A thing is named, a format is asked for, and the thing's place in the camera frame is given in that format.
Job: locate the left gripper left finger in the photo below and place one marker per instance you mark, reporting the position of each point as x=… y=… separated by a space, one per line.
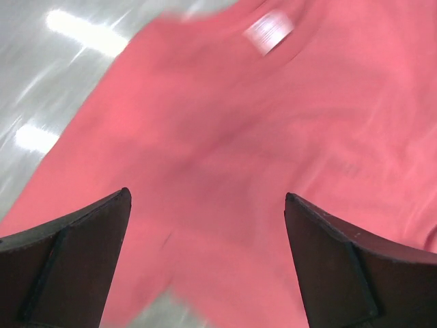
x=59 y=274

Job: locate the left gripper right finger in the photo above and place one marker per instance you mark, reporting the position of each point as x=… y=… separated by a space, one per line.
x=349 y=277

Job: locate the salmon pink t shirt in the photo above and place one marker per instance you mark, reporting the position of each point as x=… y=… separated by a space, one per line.
x=210 y=122

